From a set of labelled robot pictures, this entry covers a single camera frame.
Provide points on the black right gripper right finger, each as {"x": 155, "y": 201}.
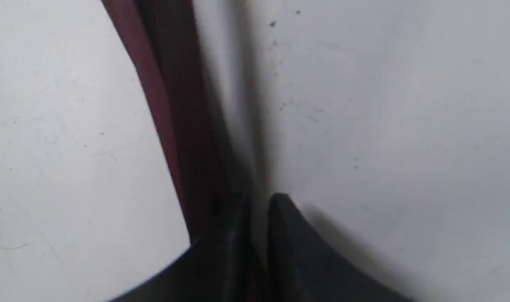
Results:
{"x": 302, "y": 267}

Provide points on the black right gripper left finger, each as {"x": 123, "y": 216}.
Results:
{"x": 213, "y": 269}

